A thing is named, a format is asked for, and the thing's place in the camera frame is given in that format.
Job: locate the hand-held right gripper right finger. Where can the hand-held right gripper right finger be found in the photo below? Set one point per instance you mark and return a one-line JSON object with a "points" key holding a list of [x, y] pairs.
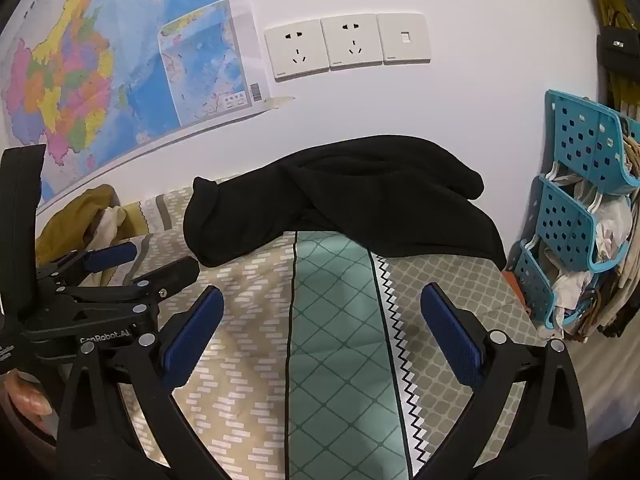
{"points": [[450, 335]]}

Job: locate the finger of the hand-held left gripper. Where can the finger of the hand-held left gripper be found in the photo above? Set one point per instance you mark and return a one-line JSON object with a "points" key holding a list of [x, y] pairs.
{"points": [[170, 272], [112, 255]]}

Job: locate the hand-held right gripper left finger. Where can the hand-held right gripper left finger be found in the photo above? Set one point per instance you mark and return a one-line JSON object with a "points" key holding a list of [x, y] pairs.
{"points": [[192, 330]]}

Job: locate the black garment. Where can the black garment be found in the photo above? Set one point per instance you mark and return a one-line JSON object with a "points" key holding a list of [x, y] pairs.
{"points": [[350, 185]]}

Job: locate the person's left hand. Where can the person's left hand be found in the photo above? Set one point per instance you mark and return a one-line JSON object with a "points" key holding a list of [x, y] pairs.
{"points": [[30, 397]]}

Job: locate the white garment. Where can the white garment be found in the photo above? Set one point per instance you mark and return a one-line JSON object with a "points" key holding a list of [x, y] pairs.
{"points": [[110, 225]]}

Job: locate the mustard garment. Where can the mustard garment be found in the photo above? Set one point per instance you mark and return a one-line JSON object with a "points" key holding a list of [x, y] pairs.
{"points": [[65, 225]]}

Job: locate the orange item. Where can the orange item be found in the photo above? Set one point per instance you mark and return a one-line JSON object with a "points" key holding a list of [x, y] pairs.
{"points": [[512, 287]]}

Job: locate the blue perforated hanging basket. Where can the blue perforated hanging basket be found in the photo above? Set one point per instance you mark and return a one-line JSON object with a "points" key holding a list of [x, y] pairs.
{"points": [[532, 280], [585, 135], [562, 220]]}

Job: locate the patterned bed sheet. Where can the patterned bed sheet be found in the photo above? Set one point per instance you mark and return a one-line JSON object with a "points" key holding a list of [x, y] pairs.
{"points": [[340, 335]]}

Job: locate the white crumpled cloth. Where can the white crumpled cloth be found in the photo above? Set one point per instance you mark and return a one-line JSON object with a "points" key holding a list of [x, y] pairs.
{"points": [[570, 285], [612, 225]]}

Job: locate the clear tape strip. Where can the clear tape strip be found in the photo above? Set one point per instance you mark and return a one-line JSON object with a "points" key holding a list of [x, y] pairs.
{"points": [[277, 102]]}

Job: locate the beige cloth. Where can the beige cloth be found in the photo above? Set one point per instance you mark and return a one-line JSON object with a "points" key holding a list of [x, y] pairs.
{"points": [[632, 155]]}

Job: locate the black bag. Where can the black bag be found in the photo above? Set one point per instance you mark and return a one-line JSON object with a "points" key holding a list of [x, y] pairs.
{"points": [[617, 50]]}

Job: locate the yellow hanging clothing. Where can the yellow hanging clothing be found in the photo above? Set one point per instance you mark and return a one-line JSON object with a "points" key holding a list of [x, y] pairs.
{"points": [[617, 0]]}

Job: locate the colourful wall map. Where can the colourful wall map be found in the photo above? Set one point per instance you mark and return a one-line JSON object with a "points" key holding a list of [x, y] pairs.
{"points": [[100, 60]]}

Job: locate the white wall power socket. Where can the white wall power socket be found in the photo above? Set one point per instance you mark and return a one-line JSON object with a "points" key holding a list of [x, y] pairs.
{"points": [[352, 41], [297, 50]]}

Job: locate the white wall data socket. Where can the white wall data socket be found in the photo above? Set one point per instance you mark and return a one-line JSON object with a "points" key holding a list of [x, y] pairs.
{"points": [[404, 37]]}

